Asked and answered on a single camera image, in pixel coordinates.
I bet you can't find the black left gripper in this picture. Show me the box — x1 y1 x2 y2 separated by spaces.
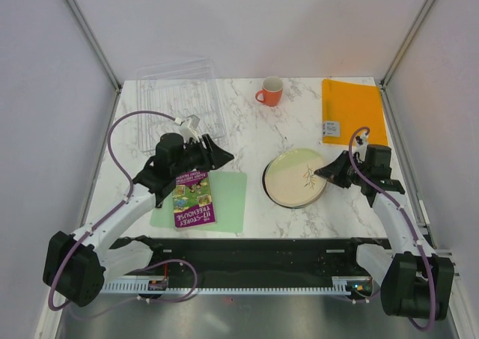
172 133 234 177

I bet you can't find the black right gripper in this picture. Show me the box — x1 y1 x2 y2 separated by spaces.
315 150 369 189

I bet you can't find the blue white floral plate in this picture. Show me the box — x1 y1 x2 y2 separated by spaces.
261 162 326 209

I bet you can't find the cream green plate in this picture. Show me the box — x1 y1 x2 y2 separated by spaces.
262 148 327 209

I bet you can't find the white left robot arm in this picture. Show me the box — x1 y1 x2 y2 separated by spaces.
43 132 234 311

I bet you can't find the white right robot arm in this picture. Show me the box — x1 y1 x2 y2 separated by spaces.
314 144 454 322

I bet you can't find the green clipboard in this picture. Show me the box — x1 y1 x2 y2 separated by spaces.
150 171 247 233

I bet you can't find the purple treehouse book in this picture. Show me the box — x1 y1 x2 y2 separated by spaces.
172 171 216 230

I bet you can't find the orange plastic folder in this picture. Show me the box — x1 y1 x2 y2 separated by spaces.
322 79 388 146

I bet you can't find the orange ceramic mug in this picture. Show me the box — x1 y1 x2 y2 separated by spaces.
255 76 284 107

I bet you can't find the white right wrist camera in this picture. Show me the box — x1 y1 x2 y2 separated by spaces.
356 129 370 158

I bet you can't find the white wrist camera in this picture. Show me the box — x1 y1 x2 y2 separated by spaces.
174 114 201 142
356 129 370 158

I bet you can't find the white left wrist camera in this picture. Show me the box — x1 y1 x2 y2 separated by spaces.
174 114 201 142

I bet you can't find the clear wire dish rack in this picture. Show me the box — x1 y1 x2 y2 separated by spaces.
136 58 228 147

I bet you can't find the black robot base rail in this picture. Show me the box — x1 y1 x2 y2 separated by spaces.
112 236 391 288

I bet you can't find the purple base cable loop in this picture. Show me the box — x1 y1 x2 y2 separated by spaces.
136 258 200 303

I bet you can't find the white slotted cable duct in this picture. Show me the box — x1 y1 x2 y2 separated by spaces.
100 275 370 296

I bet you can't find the right aluminium frame post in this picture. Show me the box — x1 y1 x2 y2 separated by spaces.
377 0 438 91

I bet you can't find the aluminium frame post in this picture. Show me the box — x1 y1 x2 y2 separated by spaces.
63 0 123 94
377 0 438 91

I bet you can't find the left aluminium frame post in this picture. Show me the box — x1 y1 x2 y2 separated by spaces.
63 0 123 94

